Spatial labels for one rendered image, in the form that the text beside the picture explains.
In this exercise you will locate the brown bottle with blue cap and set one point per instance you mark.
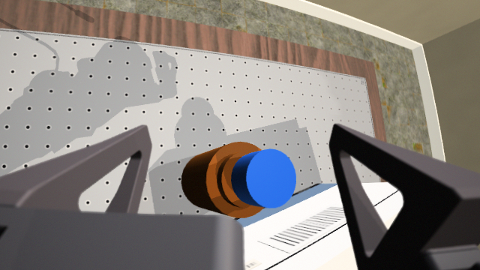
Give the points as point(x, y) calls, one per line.
point(234, 178)

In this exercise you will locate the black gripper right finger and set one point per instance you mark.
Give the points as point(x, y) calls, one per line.
point(441, 201)

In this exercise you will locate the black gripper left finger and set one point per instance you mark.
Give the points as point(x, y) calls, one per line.
point(58, 183)

